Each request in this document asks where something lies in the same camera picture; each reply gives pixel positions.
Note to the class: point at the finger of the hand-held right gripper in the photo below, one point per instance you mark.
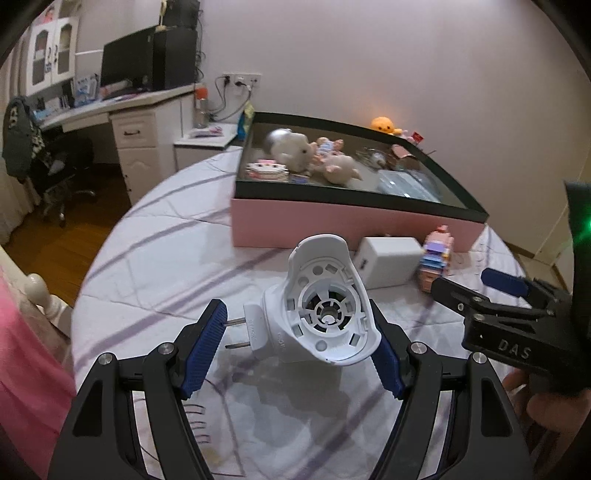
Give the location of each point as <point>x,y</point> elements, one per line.
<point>466,302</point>
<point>503,280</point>

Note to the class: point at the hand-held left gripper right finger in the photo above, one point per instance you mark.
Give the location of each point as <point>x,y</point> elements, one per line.
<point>388,369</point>

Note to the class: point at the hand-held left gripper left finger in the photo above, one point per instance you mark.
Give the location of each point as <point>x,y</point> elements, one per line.
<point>205,346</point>

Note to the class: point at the pink purple block figure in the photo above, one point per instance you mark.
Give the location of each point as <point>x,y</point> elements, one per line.
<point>436,258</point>

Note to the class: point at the white plug-in device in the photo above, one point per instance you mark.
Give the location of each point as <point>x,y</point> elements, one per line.
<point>323,286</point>

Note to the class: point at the clear round plastic container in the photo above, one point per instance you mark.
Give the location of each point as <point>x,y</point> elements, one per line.
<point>429,175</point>

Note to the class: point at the pink box with black rim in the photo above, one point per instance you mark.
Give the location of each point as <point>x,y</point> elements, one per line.
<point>346,221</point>

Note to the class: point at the copper metal cup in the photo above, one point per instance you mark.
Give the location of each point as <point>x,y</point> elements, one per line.
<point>404,154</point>

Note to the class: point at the glass bottle with cork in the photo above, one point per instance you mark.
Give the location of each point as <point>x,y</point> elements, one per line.
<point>371,158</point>

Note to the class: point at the pink pig doll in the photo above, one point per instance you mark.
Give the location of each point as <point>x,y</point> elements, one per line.
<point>339,168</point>

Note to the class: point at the small baby doll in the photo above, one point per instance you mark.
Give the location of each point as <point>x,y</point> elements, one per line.
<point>328,147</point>

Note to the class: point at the white round-head figurine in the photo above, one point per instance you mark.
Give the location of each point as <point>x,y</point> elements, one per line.
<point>288,147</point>

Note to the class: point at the person's right hand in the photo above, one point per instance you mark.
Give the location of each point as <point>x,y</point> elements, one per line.
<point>554,415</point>

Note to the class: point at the white cube charger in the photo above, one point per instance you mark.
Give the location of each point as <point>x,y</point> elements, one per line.
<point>390,261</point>

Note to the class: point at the pink pillow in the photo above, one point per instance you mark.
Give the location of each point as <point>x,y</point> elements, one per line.
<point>32,392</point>

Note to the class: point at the pink white small toy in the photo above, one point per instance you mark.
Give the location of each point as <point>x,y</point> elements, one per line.
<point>267,170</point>

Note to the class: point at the white bedside table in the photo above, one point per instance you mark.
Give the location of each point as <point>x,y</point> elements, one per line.
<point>203,152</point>

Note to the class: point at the orange octopus plush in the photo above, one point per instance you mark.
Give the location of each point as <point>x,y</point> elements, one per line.
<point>385,125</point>

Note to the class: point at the white desk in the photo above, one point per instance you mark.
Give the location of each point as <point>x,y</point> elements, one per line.
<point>147,138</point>

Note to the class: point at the black office chair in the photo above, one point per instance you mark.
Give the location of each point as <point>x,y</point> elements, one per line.
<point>64,170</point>

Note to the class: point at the blue yellow bag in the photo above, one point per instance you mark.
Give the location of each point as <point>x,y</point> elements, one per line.
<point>245,122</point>

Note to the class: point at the bottle with orange cap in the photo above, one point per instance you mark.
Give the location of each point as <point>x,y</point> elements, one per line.
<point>201,108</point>

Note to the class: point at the dark patterned jacket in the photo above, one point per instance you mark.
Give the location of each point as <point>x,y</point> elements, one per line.
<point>21,138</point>

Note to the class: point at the blue white box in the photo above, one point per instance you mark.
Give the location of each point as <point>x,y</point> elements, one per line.
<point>87,88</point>

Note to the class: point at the black computer tower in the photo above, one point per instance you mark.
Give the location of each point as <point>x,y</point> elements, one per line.
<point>175,57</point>

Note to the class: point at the black computer monitor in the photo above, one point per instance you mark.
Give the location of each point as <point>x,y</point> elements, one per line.
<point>127,60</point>

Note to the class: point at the white glass-door cabinet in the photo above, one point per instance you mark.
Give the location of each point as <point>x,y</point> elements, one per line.
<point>51,55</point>

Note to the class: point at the small black speaker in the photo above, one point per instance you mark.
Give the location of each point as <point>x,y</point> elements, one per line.
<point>182,13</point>

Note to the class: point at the white bed post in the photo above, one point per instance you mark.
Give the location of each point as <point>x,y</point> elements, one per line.
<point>46,300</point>

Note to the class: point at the white wall outlet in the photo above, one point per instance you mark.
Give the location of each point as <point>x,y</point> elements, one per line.
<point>242,81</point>

